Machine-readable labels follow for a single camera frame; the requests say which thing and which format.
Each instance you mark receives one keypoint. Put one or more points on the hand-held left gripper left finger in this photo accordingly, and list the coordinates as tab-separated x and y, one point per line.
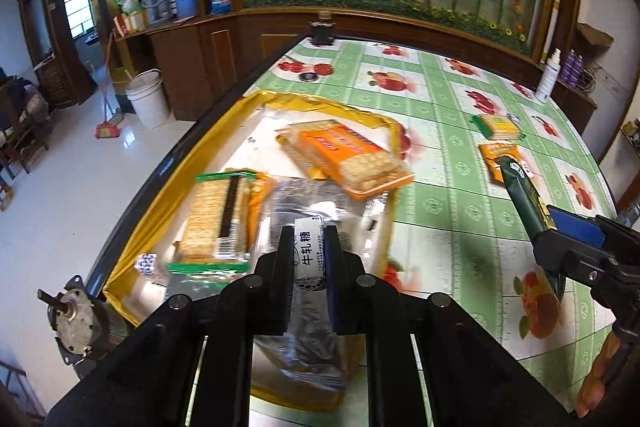
286	287

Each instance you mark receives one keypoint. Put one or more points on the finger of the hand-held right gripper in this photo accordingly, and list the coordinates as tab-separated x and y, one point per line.
565	262
575	224

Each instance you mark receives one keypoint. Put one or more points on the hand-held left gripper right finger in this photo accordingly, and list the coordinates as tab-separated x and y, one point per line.
332	302

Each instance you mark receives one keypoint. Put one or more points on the dark green snack packet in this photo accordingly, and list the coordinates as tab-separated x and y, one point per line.
525	202

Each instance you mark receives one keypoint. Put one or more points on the green-edged black-striped cracker packet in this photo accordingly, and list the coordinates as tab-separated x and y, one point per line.
210	217

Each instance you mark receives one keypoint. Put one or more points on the yellow-rimmed tray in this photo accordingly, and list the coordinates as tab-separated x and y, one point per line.
360	117

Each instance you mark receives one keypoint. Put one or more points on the person's right hand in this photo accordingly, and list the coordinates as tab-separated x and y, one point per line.
592	382

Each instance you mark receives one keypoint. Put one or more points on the white gold-trimmed shelf unit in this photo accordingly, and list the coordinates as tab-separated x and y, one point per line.
627	157

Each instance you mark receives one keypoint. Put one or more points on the clear packet of dark snack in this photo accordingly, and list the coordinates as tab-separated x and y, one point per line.
345	214

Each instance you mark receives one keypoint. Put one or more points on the white spray bottle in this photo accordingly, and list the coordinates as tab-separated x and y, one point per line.
546	82

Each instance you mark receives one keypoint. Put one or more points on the purple bottle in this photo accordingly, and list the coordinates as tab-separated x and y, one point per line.
579	71
566	67

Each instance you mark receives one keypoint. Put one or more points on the brown cardboard piece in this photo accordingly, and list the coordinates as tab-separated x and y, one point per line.
595	36

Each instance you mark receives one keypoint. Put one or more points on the dark bottle cap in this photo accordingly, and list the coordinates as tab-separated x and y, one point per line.
307	77

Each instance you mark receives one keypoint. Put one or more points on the grey metal motor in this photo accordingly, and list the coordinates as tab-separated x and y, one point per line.
75	327

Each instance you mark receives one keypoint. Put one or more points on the white plastic bucket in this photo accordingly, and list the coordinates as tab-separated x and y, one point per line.
147	102

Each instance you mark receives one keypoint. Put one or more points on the red and green broom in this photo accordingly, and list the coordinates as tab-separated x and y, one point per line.
107	131

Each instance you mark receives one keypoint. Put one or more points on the brown wooden cabinet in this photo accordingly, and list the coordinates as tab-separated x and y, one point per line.
185	52

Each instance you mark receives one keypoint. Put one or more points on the dark glass jar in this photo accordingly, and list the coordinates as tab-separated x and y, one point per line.
322	32

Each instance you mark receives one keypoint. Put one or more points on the wooden chair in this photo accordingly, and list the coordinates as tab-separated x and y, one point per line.
25	142

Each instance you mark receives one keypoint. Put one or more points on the red and white box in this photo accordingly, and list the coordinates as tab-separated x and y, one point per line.
131	23

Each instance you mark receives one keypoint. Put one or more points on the green and white bag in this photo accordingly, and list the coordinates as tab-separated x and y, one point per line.
127	3

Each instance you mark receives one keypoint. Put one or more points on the pile of dark clothes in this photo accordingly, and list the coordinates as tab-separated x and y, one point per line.
20	99

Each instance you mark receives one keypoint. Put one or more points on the window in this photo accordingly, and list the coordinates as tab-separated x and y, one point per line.
77	4

